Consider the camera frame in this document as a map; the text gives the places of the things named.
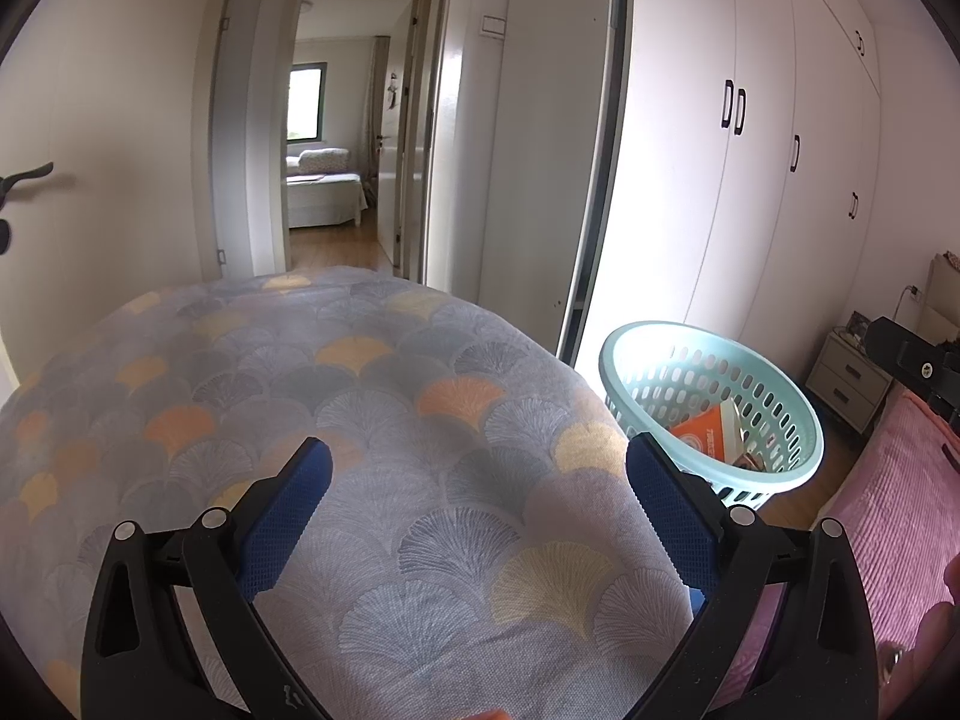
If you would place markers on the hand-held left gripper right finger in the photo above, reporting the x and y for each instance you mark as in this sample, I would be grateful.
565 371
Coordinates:
667 514

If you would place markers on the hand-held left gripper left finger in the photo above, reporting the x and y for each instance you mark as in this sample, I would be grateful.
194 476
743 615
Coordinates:
289 514

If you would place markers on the orange and white carton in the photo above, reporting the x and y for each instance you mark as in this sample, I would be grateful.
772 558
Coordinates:
705 431

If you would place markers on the brown snack wrapper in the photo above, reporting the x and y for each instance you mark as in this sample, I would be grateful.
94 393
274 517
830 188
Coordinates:
750 461

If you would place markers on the teal perforated plastic basket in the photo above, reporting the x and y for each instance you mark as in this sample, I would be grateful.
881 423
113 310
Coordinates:
637 367

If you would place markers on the person's right hand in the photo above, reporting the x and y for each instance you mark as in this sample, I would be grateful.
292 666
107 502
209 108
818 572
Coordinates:
934 652

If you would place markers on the beige padded headboard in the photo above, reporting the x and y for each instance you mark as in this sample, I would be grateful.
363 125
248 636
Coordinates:
943 300

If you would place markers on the beige nightstand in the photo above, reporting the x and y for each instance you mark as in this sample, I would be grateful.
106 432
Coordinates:
847 382

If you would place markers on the blue plastic stool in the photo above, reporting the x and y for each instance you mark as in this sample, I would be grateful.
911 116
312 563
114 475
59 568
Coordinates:
699 604

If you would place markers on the fan-patterned grey tablecloth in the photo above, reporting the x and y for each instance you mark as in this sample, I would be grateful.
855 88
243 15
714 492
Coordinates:
360 405

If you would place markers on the pink ribbed blanket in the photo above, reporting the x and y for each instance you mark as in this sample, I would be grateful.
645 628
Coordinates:
885 510

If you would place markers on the white wardrobe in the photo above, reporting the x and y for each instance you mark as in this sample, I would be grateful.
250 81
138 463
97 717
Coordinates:
750 202

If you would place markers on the white bed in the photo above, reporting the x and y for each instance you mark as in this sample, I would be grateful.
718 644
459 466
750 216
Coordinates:
326 199

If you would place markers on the white pillow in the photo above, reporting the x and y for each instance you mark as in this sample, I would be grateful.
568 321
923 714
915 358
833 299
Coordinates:
324 161

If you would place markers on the white room door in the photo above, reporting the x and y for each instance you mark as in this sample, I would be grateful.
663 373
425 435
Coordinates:
112 202

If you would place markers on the white hallway door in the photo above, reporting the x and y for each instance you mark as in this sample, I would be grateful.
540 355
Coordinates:
251 127

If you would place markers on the white sliding door panel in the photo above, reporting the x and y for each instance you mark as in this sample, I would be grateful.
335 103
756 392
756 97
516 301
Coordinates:
525 150

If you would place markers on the black door lock knob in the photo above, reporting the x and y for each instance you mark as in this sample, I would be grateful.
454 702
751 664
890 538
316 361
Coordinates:
4 236

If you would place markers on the dark framed window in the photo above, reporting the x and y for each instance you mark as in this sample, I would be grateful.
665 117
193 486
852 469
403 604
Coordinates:
304 105

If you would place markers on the white wall switch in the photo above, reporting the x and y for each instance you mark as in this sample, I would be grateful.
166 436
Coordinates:
493 25

